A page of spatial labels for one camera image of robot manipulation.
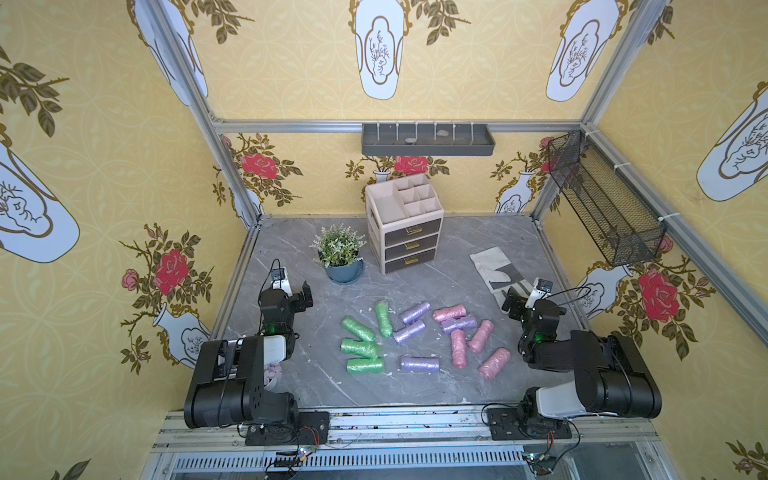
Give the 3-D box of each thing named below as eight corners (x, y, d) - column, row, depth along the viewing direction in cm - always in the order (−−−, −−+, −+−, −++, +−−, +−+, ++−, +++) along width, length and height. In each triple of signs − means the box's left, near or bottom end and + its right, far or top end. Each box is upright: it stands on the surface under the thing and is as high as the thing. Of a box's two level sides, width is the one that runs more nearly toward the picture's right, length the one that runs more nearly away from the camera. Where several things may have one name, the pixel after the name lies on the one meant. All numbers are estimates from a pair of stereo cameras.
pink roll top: (435, 323, 93) (436, 319, 91) (432, 314, 95) (432, 310, 93) (465, 316, 95) (467, 312, 93) (461, 307, 97) (463, 303, 95)
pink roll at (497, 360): (489, 384, 83) (493, 380, 80) (476, 371, 85) (479, 367, 82) (511, 359, 87) (515, 354, 84) (497, 347, 89) (501, 342, 86)
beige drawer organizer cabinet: (382, 279, 105) (381, 225, 84) (368, 240, 116) (364, 184, 95) (436, 265, 109) (447, 210, 88) (417, 228, 120) (423, 172, 99)
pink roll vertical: (454, 368, 85) (456, 366, 83) (449, 332, 92) (451, 329, 90) (469, 368, 85) (470, 366, 83) (463, 332, 92) (464, 329, 90)
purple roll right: (442, 332, 91) (443, 329, 90) (440, 319, 94) (441, 316, 92) (476, 332, 91) (478, 329, 90) (474, 319, 94) (475, 316, 92)
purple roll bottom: (400, 372, 85) (401, 368, 82) (400, 360, 87) (400, 356, 84) (439, 372, 85) (440, 368, 82) (437, 360, 87) (439, 356, 84)
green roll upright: (381, 338, 90) (381, 335, 88) (376, 306, 97) (375, 302, 95) (393, 336, 91) (393, 332, 89) (387, 304, 98) (387, 300, 96)
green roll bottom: (347, 374, 84) (346, 371, 82) (348, 362, 86) (347, 358, 84) (384, 374, 84) (384, 371, 82) (384, 362, 86) (384, 358, 84)
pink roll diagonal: (466, 346, 89) (467, 344, 87) (482, 320, 94) (484, 317, 93) (478, 355, 87) (480, 352, 85) (494, 327, 93) (496, 325, 91)
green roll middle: (340, 355, 87) (339, 351, 84) (343, 341, 89) (342, 337, 87) (379, 360, 86) (379, 356, 84) (381, 346, 89) (381, 342, 86)
